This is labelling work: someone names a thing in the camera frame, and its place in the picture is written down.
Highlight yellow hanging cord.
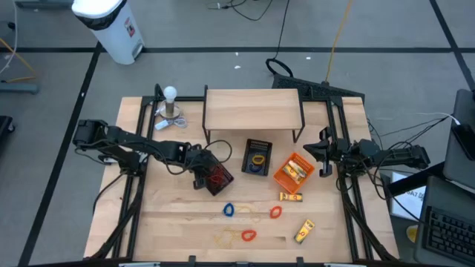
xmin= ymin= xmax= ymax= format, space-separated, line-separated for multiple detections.
xmin=324 ymin=0 xmax=354 ymax=84

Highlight smartphone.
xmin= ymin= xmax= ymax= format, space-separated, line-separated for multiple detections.
xmin=451 ymin=123 xmax=475 ymax=162

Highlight white light bulb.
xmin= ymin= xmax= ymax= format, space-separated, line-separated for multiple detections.
xmin=163 ymin=85 xmax=179 ymax=105

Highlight white charging cable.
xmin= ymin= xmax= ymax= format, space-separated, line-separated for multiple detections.
xmin=404 ymin=111 xmax=462 ymax=127

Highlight black aluminium table frame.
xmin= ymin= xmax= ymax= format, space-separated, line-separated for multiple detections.
xmin=84 ymin=94 xmax=400 ymax=263

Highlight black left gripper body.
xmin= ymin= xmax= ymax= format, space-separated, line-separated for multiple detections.
xmin=183 ymin=143 xmax=224 ymax=179

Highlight orange slotted plastic basket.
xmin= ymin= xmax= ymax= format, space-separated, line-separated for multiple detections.
xmin=272 ymin=151 xmax=316 ymax=195

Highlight red rubber band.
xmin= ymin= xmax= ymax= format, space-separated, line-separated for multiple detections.
xmin=206 ymin=166 xmax=230 ymax=187

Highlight grey floor base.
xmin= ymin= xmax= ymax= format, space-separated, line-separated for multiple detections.
xmin=0 ymin=82 xmax=40 ymax=96

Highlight yellow crayon box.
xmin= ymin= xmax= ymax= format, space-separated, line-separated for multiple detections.
xmin=282 ymin=165 xmax=306 ymax=185
xmin=279 ymin=191 xmax=304 ymax=203
xmin=286 ymin=159 xmax=309 ymax=179
xmin=293 ymin=218 xmax=316 ymax=245

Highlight white trash can black liner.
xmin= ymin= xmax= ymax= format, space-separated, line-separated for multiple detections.
xmin=71 ymin=0 xmax=146 ymax=66

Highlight wooden riser shelf black legs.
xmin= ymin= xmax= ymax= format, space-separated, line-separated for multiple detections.
xmin=201 ymin=85 xmax=307 ymax=145

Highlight yellow rubber band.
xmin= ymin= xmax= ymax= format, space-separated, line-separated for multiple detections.
xmin=232 ymin=202 xmax=263 ymax=225
xmin=212 ymin=226 xmax=243 ymax=250

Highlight white adapter cable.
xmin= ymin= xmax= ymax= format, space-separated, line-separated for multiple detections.
xmin=167 ymin=116 xmax=189 ymax=130

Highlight small yellow object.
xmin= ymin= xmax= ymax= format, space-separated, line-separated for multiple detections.
xmin=405 ymin=225 xmax=420 ymax=244

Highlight black slotted plastic basket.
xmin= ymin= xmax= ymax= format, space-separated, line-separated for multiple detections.
xmin=240 ymin=138 xmax=274 ymax=177
xmin=201 ymin=158 xmax=236 ymax=197

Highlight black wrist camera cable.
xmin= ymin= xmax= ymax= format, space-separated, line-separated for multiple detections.
xmin=203 ymin=139 xmax=234 ymax=165

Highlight black floor cable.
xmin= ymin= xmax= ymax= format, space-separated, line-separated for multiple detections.
xmin=264 ymin=0 xmax=295 ymax=79

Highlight white paper sheet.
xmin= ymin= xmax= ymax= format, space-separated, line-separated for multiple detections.
xmin=389 ymin=171 xmax=428 ymax=223

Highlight dark grey closed laptop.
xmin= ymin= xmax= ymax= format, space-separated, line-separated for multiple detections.
xmin=442 ymin=88 xmax=475 ymax=191

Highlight black perforated panel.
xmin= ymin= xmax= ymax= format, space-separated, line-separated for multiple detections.
xmin=271 ymin=73 xmax=366 ymax=101

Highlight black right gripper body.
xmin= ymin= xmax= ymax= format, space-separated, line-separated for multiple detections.
xmin=328 ymin=137 xmax=354 ymax=168

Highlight open laptop black keyboard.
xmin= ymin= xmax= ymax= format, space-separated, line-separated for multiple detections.
xmin=413 ymin=175 xmax=475 ymax=267

